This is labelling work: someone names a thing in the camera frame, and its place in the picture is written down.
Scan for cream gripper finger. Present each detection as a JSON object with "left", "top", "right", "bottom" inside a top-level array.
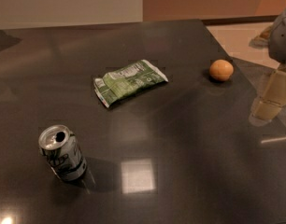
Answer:
[{"left": 251, "top": 64, "right": 286, "bottom": 120}]

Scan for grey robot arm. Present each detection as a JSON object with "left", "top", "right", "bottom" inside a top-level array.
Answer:
[{"left": 251, "top": 8, "right": 286, "bottom": 120}]

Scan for orange fruit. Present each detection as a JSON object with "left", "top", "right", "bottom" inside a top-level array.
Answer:
[{"left": 209, "top": 60, "right": 234, "bottom": 81}]

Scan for green 7up soda can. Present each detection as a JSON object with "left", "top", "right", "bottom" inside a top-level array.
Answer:
[{"left": 38, "top": 125, "right": 87, "bottom": 182}]

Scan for green snack bag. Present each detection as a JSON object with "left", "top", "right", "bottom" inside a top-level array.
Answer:
[{"left": 93, "top": 60, "right": 168, "bottom": 108}]

